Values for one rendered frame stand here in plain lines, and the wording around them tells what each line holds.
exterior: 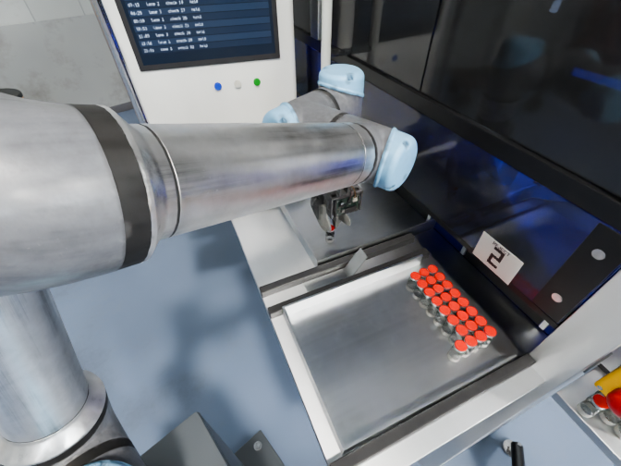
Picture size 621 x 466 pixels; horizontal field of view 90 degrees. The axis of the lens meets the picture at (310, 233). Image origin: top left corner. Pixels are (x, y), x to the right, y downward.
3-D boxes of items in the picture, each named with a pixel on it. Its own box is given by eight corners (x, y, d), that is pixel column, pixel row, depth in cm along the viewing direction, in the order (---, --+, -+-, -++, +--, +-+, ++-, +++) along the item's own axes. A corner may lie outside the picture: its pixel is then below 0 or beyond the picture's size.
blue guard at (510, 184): (241, 41, 177) (236, 2, 164) (560, 323, 49) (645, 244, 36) (240, 41, 176) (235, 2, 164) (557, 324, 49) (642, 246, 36)
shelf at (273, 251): (370, 174, 104) (371, 169, 102) (570, 366, 58) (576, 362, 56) (228, 214, 90) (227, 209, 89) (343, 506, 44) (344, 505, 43)
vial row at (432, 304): (411, 282, 69) (416, 269, 66) (471, 354, 57) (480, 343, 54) (403, 286, 69) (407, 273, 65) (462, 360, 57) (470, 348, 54)
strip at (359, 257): (358, 264, 74) (360, 247, 69) (364, 273, 72) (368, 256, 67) (303, 285, 69) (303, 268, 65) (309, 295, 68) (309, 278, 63)
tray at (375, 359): (418, 263, 73) (421, 253, 71) (508, 364, 56) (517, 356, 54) (283, 315, 64) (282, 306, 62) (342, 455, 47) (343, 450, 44)
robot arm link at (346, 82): (304, 70, 49) (337, 58, 53) (306, 136, 56) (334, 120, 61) (344, 81, 45) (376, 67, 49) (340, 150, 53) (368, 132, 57)
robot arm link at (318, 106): (311, 127, 39) (362, 100, 45) (252, 104, 44) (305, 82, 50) (311, 179, 44) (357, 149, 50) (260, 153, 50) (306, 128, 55)
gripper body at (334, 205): (329, 222, 64) (331, 172, 56) (312, 199, 70) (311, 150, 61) (361, 212, 66) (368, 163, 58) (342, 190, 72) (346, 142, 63)
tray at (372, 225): (379, 177, 99) (381, 167, 97) (433, 227, 82) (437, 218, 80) (279, 205, 89) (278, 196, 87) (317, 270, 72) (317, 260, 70)
